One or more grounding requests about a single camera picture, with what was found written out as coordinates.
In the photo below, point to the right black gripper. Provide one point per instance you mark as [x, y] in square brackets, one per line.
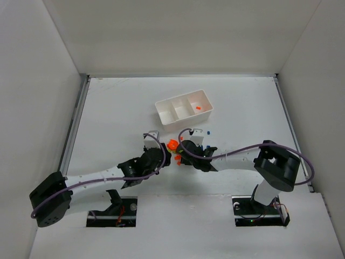
[183, 155]

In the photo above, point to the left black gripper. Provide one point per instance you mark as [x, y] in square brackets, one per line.
[163, 154]

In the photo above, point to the large orange round lego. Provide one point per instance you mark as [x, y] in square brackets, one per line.
[172, 145]

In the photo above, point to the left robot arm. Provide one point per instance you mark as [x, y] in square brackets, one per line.
[57, 195]

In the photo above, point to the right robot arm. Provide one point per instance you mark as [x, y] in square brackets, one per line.
[278, 166]

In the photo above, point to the white three-compartment container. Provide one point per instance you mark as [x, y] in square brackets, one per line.
[180, 112]

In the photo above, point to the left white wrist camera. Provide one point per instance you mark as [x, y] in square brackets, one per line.
[151, 139]

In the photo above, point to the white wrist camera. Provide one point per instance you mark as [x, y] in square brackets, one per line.
[197, 136]
[151, 139]

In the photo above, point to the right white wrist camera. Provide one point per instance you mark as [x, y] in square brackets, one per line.
[197, 136]

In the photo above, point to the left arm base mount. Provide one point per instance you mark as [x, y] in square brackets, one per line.
[121, 213]

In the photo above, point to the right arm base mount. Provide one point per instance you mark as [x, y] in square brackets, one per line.
[249, 213]

